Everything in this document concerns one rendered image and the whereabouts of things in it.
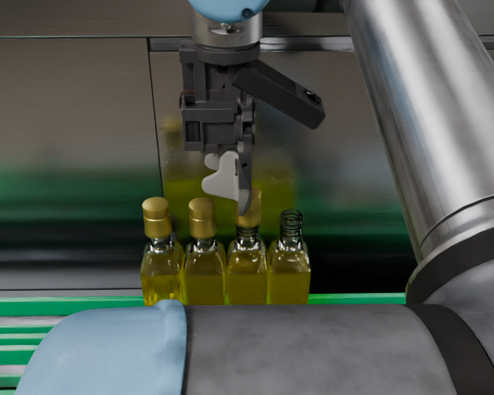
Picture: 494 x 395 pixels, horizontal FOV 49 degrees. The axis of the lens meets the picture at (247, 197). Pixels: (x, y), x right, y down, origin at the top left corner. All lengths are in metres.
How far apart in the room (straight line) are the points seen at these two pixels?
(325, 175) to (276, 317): 0.66
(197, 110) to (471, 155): 0.38
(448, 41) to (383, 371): 0.22
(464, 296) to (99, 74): 0.66
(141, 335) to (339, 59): 0.62
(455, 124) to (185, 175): 0.58
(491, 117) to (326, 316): 0.15
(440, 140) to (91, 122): 0.63
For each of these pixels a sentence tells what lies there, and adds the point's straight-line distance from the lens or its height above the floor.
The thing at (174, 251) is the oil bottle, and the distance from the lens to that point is 0.74.
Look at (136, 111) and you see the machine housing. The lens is 0.81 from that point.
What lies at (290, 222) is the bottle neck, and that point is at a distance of 0.70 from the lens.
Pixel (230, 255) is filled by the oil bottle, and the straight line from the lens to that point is 0.73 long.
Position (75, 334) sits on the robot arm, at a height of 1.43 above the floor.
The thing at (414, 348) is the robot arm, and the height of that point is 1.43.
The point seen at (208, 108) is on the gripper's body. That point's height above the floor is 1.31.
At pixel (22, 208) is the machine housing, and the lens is 0.95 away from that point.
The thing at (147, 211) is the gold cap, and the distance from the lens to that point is 0.70.
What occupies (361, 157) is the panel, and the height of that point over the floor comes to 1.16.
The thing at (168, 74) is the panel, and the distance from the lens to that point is 0.75.
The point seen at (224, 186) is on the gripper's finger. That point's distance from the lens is 0.65.
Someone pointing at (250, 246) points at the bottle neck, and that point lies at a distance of 0.72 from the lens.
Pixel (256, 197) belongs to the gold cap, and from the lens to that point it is 0.68.
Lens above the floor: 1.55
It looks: 33 degrees down
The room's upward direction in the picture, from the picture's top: straight up
